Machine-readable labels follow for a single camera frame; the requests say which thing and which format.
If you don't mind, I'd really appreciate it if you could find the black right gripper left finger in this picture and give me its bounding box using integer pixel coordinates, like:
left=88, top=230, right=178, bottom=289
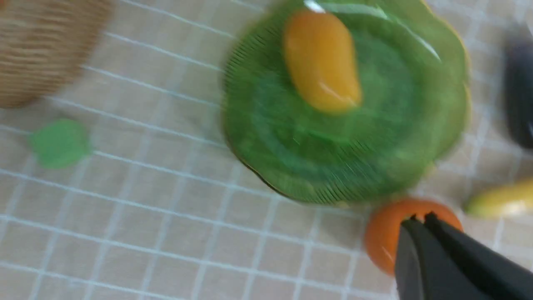
left=395, top=219, right=491, bottom=300

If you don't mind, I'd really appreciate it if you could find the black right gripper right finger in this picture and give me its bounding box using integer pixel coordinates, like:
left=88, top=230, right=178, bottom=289
left=424, top=212, right=533, bottom=300

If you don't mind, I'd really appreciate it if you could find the orange persimmon with green calyx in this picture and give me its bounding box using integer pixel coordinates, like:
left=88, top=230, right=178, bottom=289
left=364, top=196, right=464, bottom=277

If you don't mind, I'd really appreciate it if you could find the yellow banana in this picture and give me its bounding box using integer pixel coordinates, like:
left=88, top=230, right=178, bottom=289
left=462, top=178, right=533, bottom=218

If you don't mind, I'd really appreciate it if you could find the dark purple eggplant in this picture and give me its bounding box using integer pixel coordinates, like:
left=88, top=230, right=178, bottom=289
left=504, top=22, right=533, bottom=149

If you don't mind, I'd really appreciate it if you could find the yellow orange mango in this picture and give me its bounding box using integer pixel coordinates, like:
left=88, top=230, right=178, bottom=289
left=283, top=8, right=362, bottom=114

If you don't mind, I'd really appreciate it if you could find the green leaf-shaped glass plate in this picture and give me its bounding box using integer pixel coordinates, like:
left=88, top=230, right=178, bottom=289
left=221, top=0, right=471, bottom=205

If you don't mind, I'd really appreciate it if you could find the beige checkered tablecloth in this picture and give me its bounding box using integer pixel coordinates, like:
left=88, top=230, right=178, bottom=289
left=0, top=0, right=533, bottom=300

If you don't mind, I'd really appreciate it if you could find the green foam cube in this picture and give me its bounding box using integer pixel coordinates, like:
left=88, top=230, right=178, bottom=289
left=28, top=118, right=92, bottom=169

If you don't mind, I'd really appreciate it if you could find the woven wicker basket green lining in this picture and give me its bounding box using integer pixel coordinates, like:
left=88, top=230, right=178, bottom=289
left=0, top=0, right=115, bottom=108

